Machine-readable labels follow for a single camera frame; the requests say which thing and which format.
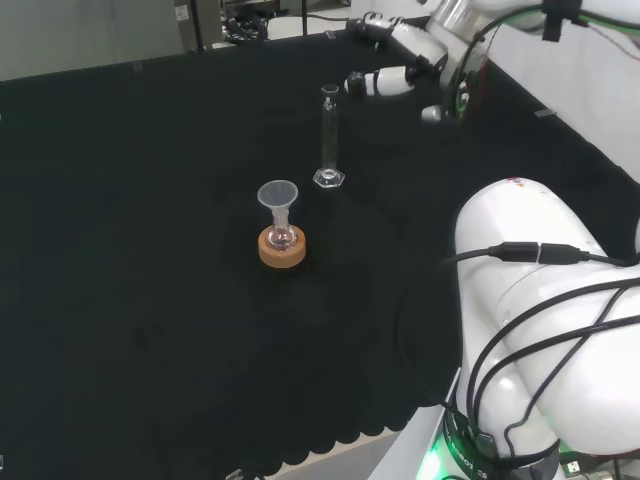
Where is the clear glass graduated cylinder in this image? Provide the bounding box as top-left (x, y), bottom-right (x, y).
top-left (312, 83), bottom-right (347, 190)

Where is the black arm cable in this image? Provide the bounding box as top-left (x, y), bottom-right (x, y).
top-left (467, 279), bottom-right (640, 459)

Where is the black cable bundle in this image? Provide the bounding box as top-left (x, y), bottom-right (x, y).
top-left (222, 0), bottom-right (274, 45)

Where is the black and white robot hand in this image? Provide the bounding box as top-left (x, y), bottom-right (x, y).
top-left (344, 12), bottom-right (482, 124)

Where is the cork ring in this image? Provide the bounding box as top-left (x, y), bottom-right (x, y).
top-left (257, 224), bottom-right (307, 270)

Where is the grey cabinet panel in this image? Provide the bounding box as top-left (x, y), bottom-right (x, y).
top-left (0, 0), bottom-right (204, 82)

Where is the clear round-bottom flask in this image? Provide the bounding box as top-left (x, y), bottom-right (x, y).
top-left (267, 209), bottom-right (294, 251)

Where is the black cable with plug connector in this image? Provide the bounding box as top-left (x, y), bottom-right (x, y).
top-left (434, 241), bottom-right (640, 271)

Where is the pale board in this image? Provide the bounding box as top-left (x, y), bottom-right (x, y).
top-left (487, 19), bottom-right (640, 194)

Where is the black bench cloth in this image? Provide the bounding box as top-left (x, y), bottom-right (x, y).
top-left (0, 27), bottom-right (640, 476)

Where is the clear plastic funnel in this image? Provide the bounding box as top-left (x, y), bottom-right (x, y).
top-left (256, 180), bottom-right (300, 227)

